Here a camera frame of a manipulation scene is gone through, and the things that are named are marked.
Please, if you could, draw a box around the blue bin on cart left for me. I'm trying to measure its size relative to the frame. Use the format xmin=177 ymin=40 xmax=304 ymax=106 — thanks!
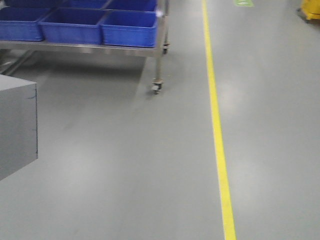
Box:
xmin=0 ymin=7 xmax=51 ymax=42

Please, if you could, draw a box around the blue bin on cart right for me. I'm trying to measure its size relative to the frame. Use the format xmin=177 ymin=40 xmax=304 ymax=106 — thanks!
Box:
xmin=100 ymin=10 xmax=158 ymax=48

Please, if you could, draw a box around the blue bin on cart middle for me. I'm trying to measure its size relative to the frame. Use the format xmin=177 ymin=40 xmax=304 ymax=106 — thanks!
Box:
xmin=39 ymin=7 xmax=109 ymax=45

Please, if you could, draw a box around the gray square hollow base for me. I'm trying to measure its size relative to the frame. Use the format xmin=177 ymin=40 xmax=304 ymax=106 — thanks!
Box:
xmin=0 ymin=74 xmax=38 ymax=180

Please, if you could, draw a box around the blue bin on cart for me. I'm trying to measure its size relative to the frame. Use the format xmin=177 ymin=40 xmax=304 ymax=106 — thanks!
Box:
xmin=100 ymin=10 xmax=158 ymax=48
xmin=39 ymin=7 xmax=109 ymax=45
xmin=0 ymin=7 xmax=51 ymax=42

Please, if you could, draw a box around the steel cart with casters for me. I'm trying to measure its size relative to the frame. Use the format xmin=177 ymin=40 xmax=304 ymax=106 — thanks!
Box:
xmin=0 ymin=0 xmax=170 ymax=94

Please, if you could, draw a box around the yellow mop bucket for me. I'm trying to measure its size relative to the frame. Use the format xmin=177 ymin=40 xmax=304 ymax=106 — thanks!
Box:
xmin=296 ymin=0 xmax=320 ymax=22

